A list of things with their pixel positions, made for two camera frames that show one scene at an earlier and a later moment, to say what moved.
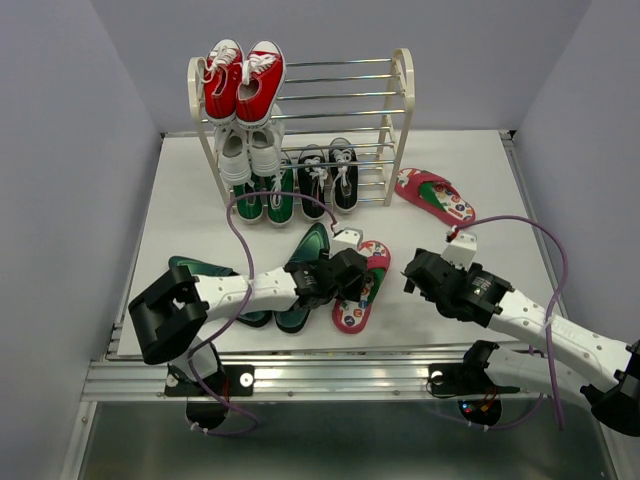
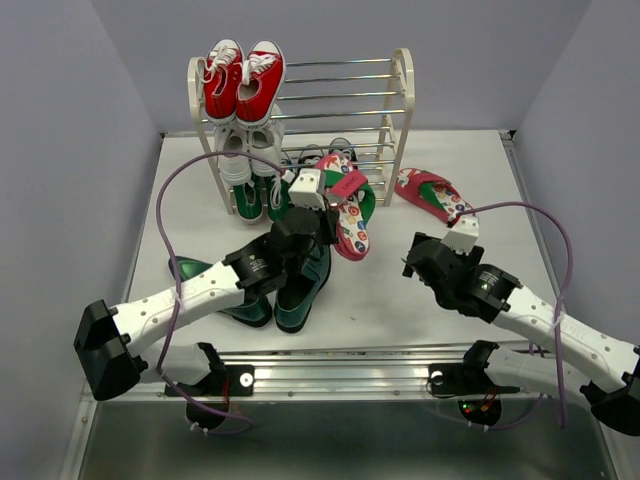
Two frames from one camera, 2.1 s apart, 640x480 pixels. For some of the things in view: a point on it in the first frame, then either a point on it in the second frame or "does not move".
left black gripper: x=352 y=290 to x=328 y=219
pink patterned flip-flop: x=350 y=315 to x=351 y=194
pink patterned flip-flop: x=434 y=194 does not move
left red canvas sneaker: x=219 y=72 does not move
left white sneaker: x=233 y=154 does not move
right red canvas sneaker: x=261 y=82 does not move
